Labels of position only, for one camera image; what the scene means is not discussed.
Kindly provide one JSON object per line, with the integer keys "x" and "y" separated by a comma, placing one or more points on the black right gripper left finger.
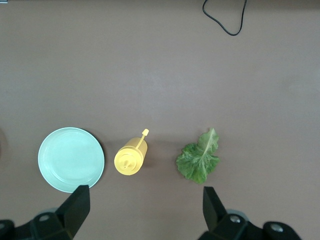
{"x": 75, "y": 212}

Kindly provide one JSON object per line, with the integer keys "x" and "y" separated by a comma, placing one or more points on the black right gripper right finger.
{"x": 215, "y": 212}

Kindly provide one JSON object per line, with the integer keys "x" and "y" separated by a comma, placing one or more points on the green lettuce leaf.
{"x": 198, "y": 160}

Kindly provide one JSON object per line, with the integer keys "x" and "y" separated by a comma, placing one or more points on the yellow squeeze bottle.
{"x": 128, "y": 161}

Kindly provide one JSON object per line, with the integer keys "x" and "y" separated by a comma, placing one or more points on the light green plate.
{"x": 71, "y": 157}

